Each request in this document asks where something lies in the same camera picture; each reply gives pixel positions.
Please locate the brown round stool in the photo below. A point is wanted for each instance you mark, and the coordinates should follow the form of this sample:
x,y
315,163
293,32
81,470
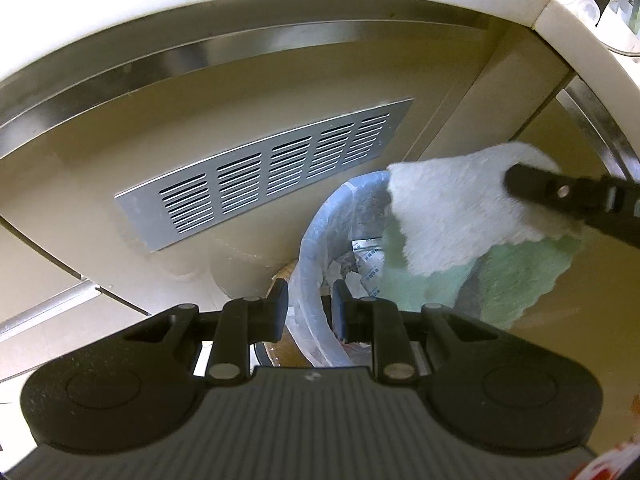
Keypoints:
x,y
285,355

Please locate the grey cabinet vent grille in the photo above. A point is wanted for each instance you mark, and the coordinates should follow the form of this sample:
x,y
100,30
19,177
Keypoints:
x,y
135,200

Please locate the white green cloth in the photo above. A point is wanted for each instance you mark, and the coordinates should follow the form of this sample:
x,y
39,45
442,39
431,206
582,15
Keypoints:
x,y
450,210

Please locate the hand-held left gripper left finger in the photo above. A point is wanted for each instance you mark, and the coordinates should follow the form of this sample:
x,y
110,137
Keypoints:
x,y
281,310

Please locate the silver foil pouch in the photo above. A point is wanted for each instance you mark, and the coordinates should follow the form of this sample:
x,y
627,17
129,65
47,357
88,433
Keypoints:
x,y
370,265

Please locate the person's patterned clothing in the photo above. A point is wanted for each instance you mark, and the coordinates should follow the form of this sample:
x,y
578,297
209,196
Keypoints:
x,y
615,465

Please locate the blue lined waste basket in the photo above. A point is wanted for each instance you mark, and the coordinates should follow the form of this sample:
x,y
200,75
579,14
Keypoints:
x,y
310,280

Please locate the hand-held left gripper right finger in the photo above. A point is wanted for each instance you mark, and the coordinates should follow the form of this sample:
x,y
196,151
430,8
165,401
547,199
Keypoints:
x,y
340,312

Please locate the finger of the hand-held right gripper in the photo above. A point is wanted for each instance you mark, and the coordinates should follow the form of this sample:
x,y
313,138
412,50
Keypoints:
x,y
550,187

